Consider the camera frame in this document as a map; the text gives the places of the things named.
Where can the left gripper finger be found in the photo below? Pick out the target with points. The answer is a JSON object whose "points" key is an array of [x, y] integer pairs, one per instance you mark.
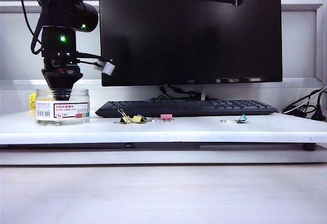
{"points": [[62, 86]]}

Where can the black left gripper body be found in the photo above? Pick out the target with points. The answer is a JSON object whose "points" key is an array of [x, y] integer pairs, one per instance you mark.
{"points": [[60, 64]]}

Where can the round transparent plastic jar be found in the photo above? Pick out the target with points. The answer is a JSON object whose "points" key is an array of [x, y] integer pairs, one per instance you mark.
{"points": [[66, 108]]}

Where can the yellow binder clip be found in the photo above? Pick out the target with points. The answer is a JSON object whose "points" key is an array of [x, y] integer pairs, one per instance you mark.
{"points": [[126, 121], [138, 119]]}

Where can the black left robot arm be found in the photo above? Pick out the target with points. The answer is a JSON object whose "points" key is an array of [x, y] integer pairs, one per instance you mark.
{"points": [[58, 17]]}

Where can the black computer monitor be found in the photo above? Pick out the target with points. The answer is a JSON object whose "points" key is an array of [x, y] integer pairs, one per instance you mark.
{"points": [[190, 43]]}

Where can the silver monitor stand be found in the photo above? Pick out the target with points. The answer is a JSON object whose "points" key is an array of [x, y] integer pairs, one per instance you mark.
{"points": [[203, 94]]}

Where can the pink binder clip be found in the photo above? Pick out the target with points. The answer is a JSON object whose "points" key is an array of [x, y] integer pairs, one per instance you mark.
{"points": [[166, 117]]}

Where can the white desk riser board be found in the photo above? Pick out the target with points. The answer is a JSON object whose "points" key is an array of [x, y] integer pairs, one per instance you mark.
{"points": [[163, 132]]}

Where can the black computer keyboard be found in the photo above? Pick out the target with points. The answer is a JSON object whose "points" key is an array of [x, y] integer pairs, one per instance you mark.
{"points": [[186, 108]]}

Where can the teal binder clip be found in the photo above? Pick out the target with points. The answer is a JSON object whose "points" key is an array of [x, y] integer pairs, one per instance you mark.
{"points": [[242, 119]]}

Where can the black power plug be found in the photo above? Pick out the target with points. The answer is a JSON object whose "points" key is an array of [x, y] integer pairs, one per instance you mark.
{"points": [[318, 114]]}

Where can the black riser foot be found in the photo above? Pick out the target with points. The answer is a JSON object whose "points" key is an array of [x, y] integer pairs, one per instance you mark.
{"points": [[309, 148]]}

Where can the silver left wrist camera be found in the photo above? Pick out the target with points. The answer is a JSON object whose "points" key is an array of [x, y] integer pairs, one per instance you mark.
{"points": [[107, 68]]}

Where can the grey aluminium partition frame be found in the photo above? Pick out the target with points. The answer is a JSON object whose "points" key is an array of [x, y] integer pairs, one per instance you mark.
{"points": [[301, 4]]}

